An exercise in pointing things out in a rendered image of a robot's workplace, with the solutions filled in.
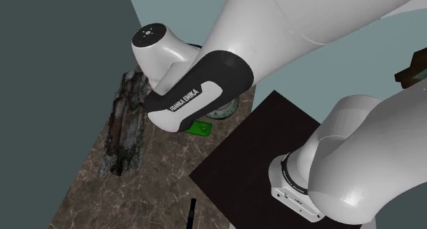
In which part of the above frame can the dark brown wooden furniture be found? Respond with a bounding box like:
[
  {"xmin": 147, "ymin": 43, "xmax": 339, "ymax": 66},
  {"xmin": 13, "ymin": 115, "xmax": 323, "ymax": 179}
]
[{"xmin": 394, "ymin": 47, "xmax": 427, "ymax": 90}]

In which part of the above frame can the clear glass bowl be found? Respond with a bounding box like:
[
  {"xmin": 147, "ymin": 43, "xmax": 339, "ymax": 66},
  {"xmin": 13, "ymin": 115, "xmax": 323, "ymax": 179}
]
[{"xmin": 204, "ymin": 96, "xmax": 241, "ymax": 121}]

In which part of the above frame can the black thin stick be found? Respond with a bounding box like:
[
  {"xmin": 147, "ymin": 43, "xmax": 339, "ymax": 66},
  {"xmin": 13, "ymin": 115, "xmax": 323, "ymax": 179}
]
[{"xmin": 185, "ymin": 198, "xmax": 197, "ymax": 229}]

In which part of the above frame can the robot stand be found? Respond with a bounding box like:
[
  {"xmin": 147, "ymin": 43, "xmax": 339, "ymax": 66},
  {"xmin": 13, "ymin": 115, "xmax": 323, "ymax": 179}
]
[{"xmin": 188, "ymin": 90, "xmax": 365, "ymax": 229}]

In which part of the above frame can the green flat tool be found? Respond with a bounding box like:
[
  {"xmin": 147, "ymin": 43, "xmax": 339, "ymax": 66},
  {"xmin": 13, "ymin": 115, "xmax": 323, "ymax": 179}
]
[{"xmin": 184, "ymin": 120, "xmax": 214, "ymax": 138}]

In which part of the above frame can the dark weathered oblong slab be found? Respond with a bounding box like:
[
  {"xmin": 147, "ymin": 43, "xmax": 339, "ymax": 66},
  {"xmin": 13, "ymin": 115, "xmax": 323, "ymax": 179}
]
[{"xmin": 99, "ymin": 69, "xmax": 152, "ymax": 178}]

